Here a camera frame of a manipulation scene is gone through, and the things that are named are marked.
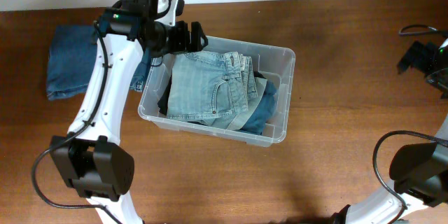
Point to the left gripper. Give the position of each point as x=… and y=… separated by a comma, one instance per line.
x=187, y=36

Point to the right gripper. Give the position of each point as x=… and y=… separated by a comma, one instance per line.
x=416, y=56

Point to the light blue jeans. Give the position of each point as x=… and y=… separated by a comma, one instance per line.
x=214, y=89

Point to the clear plastic storage bin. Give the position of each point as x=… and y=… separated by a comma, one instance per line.
x=276, y=64

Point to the large black garment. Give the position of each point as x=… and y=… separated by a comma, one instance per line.
x=163, y=102

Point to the blue shirt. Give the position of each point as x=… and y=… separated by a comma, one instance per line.
x=264, y=110

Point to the dark blue jeans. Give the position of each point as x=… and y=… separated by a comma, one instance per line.
x=72, y=56

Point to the small dark garment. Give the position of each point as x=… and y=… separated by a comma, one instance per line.
x=258, y=75

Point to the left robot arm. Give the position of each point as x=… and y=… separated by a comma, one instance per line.
x=89, y=158

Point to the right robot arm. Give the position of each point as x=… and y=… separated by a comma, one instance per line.
x=418, y=172

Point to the left white camera box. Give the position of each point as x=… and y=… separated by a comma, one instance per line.
x=170, y=17

